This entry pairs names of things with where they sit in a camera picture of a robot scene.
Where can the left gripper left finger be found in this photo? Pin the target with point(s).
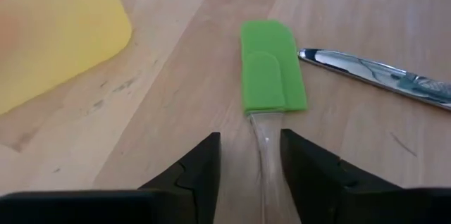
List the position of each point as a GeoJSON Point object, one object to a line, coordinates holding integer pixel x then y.
{"type": "Point", "coordinates": [197, 188]}

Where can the yellow plastic bin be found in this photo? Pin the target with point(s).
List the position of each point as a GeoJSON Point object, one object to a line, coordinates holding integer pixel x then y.
{"type": "Point", "coordinates": [53, 34]}

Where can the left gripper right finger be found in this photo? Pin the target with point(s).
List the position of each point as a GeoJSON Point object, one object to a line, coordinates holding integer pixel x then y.
{"type": "Point", "coordinates": [317, 188]}

